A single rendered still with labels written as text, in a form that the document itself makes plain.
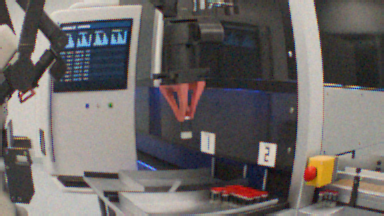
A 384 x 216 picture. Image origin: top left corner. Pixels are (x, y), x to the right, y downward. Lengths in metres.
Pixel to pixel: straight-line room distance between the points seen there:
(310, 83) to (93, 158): 1.10
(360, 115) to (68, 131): 1.21
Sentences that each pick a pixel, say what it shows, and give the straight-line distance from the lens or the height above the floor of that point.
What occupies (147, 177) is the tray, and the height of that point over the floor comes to 0.89.
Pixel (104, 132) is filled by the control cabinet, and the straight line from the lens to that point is 1.93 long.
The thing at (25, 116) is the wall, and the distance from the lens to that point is 6.41.
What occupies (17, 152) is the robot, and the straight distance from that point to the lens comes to 1.04.
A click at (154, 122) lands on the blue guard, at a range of 1.93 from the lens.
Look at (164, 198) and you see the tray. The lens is 1.27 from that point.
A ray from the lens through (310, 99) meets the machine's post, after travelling 1.09.
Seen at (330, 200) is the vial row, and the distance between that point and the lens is 1.12.
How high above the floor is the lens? 1.20
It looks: 3 degrees down
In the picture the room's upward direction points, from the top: 1 degrees clockwise
